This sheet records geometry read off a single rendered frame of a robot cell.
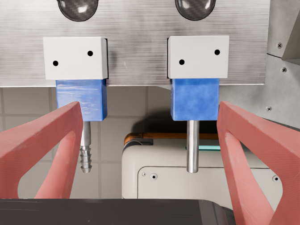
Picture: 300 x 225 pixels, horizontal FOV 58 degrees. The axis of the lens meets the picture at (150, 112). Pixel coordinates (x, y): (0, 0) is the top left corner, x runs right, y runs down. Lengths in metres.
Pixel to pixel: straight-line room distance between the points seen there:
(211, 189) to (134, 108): 0.45
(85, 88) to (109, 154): 0.95
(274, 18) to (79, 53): 0.22
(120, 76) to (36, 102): 0.97
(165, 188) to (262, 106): 0.63
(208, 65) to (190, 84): 0.02
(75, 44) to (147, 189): 0.73
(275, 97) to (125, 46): 0.19
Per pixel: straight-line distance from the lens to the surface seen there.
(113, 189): 1.25
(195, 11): 0.27
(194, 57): 0.24
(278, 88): 0.35
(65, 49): 0.25
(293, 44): 0.34
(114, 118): 1.15
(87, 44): 0.24
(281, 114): 0.36
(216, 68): 0.24
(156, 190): 0.93
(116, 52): 0.26
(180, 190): 0.93
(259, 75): 0.28
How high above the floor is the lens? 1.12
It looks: 80 degrees down
